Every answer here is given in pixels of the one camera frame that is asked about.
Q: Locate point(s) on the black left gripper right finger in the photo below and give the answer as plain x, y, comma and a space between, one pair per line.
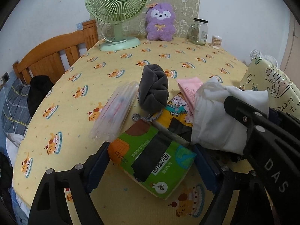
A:
252, 205

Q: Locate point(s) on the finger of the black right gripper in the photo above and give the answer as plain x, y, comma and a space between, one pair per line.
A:
272, 146

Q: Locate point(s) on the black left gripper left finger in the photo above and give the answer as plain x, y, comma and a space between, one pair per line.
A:
50, 206

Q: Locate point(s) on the white cloth bundle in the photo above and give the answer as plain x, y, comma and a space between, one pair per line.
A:
212, 127

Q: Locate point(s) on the pink tissue pack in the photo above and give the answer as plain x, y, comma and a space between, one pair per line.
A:
188, 88

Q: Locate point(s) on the green tissue pack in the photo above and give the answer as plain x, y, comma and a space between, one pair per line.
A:
152, 159

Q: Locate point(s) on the grey velvet drawstring pouch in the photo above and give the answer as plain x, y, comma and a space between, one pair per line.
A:
152, 93

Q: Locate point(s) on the yellow cartoon fabric storage box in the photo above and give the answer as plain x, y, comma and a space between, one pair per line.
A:
283, 94

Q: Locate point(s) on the yellow cartoon tablecloth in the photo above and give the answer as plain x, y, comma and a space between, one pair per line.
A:
58, 134

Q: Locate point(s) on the white clothes pile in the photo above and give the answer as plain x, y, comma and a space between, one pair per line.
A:
13, 141

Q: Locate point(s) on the blue plaid bedding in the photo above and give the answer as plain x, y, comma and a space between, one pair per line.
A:
15, 115

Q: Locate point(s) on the clear plastic mask pack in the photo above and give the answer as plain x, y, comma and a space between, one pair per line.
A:
112, 117

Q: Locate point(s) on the cotton swab container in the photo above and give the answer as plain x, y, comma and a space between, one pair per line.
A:
216, 42

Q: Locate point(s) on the black cloth on chair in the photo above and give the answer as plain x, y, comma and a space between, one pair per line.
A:
38, 93

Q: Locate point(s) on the glass jar with lid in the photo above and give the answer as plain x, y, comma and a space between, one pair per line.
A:
198, 31

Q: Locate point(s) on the beige cartoon placemat board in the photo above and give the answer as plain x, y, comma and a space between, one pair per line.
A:
185, 11

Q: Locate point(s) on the purple plush bunny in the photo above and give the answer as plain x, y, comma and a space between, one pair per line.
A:
160, 22

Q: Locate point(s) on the green desk fan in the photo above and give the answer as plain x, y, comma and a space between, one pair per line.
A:
116, 12

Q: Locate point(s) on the wall power socket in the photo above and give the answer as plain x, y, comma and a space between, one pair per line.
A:
5, 78

